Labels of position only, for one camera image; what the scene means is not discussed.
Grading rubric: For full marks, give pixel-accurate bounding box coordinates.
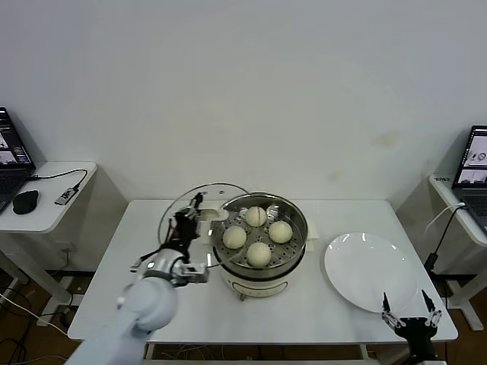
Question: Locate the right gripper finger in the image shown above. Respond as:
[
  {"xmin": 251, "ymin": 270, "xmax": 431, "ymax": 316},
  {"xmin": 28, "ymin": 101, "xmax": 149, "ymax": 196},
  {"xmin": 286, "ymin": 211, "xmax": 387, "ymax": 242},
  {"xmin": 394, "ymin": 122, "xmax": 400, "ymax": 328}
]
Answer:
[
  {"xmin": 421, "ymin": 289, "xmax": 443, "ymax": 329},
  {"xmin": 380, "ymin": 291, "xmax": 406, "ymax": 329}
]

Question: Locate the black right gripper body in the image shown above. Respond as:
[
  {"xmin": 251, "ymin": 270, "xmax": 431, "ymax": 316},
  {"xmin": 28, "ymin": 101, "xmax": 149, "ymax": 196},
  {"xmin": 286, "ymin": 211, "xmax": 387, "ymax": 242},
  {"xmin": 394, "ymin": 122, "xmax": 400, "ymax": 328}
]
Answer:
[{"xmin": 393, "ymin": 317, "xmax": 437, "ymax": 365}]

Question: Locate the white side table with mouse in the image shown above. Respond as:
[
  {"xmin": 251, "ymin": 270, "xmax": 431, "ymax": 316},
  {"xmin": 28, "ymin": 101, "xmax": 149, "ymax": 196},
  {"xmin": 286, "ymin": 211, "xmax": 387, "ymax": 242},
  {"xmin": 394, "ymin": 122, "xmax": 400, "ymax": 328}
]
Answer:
[{"xmin": 0, "ymin": 161, "xmax": 129, "ymax": 328}]

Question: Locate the dark grey laptop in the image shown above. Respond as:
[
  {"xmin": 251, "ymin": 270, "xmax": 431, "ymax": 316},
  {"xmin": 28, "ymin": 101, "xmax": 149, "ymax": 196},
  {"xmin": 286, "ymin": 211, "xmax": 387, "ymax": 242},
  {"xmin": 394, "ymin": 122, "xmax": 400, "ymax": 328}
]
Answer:
[{"xmin": 451, "ymin": 125, "xmax": 487, "ymax": 233}]

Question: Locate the black power adapter cable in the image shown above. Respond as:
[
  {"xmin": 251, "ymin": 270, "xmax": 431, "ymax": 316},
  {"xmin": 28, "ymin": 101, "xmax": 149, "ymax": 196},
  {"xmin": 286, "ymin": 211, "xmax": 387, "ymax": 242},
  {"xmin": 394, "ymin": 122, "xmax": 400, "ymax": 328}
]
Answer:
[{"xmin": 425, "ymin": 212, "xmax": 463, "ymax": 273}]

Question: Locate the white charger cable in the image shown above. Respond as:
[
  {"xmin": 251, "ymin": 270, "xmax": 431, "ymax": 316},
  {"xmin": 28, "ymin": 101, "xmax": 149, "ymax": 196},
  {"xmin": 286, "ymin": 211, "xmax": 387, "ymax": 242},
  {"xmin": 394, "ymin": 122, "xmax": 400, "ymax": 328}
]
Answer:
[{"xmin": 425, "ymin": 203, "xmax": 466, "ymax": 235}]

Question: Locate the round glass pot lid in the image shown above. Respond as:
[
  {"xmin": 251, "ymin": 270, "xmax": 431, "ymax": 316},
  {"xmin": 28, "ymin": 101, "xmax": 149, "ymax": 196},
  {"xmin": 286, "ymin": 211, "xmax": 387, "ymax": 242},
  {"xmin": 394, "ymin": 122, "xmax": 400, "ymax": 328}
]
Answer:
[{"xmin": 158, "ymin": 182, "xmax": 254, "ymax": 269}]

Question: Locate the perforated steel steamer basket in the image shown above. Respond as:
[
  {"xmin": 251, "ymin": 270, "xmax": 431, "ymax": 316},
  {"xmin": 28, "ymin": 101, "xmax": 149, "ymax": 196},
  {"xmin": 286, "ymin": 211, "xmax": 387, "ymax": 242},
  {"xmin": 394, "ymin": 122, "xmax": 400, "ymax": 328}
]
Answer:
[{"xmin": 207, "ymin": 193, "xmax": 320, "ymax": 269}]

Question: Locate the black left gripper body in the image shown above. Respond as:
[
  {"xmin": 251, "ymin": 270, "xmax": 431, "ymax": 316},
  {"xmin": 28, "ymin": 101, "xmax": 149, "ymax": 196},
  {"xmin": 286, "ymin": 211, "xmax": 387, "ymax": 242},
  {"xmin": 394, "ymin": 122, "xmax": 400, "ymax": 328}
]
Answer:
[{"xmin": 173, "ymin": 212, "xmax": 202, "ymax": 250}]

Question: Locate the black computer mouse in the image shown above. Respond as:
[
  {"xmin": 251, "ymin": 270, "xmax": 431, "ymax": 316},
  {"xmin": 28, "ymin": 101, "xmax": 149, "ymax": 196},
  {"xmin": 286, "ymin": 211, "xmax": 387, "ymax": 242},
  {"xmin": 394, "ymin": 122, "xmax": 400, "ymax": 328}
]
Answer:
[{"xmin": 12, "ymin": 189, "xmax": 40, "ymax": 215}]

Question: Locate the white steamed baozi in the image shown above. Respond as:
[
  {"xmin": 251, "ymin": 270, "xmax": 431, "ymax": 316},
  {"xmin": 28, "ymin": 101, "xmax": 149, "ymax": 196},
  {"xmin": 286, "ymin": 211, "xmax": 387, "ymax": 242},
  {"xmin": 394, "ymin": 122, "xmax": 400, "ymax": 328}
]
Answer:
[
  {"xmin": 245, "ymin": 205, "xmax": 268, "ymax": 228},
  {"xmin": 247, "ymin": 242, "xmax": 272, "ymax": 268},
  {"xmin": 268, "ymin": 221, "xmax": 293, "ymax": 244},
  {"xmin": 222, "ymin": 225, "xmax": 248, "ymax": 250}
]

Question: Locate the white floor cable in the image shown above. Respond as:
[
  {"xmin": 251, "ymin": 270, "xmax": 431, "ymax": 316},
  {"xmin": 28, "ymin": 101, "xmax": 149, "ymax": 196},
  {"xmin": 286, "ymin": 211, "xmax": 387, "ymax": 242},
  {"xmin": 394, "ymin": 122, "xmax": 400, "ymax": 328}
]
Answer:
[{"xmin": 0, "ymin": 290, "xmax": 88, "ymax": 345}]

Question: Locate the black usb hub cable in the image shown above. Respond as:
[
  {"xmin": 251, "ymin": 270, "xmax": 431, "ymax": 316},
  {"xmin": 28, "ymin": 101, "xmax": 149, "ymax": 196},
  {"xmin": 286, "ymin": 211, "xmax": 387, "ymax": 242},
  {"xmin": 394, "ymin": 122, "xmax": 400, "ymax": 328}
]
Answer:
[{"xmin": 28, "ymin": 169, "xmax": 90, "ymax": 191}]

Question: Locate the black laptop with mouse beside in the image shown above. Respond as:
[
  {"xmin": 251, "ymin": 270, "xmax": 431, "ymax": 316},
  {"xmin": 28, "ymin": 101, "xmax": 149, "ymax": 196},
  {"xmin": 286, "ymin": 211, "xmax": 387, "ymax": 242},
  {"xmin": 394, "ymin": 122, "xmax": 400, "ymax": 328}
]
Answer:
[{"xmin": 0, "ymin": 106, "xmax": 38, "ymax": 214}]

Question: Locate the grey usb hub dongle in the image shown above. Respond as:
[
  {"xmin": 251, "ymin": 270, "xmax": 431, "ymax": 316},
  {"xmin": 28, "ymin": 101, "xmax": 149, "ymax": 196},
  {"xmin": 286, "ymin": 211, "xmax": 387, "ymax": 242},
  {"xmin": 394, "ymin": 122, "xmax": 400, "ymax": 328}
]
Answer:
[{"xmin": 56, "ymin": 186, "xmax": 81, "ymax": 207}]

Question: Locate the cream electric cooker base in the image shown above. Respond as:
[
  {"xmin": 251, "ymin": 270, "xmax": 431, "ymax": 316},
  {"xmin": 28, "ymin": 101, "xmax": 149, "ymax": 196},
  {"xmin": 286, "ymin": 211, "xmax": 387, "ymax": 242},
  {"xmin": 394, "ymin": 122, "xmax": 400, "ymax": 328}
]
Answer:
[{"xmin": 205, "ymin": 227, "xmax": 317, "ymax": 303}]

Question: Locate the large white round plate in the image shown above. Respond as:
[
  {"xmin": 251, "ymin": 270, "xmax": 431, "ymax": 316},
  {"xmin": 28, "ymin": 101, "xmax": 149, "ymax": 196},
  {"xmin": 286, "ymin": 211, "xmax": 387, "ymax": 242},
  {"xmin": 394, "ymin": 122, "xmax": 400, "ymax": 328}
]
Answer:
[{"xmin": 324, "ymin": 232, "xmax": 419, "ymax": 314}]

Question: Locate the thin white wire bundle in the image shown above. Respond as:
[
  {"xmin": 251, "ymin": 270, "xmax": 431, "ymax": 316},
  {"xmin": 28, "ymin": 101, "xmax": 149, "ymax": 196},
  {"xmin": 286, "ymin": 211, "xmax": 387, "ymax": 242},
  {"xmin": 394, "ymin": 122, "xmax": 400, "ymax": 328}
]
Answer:
[{"xmin": 159, "ymin": 344, "xmax": 214, "ymax": 360}]

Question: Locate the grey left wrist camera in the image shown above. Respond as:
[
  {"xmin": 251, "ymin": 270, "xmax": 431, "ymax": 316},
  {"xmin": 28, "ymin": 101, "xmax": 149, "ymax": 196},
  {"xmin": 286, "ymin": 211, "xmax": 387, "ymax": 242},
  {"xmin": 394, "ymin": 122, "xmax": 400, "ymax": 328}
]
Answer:
[{"xmin": 173, "ymin": 263, "xmax": 210, "ymax": 285}]

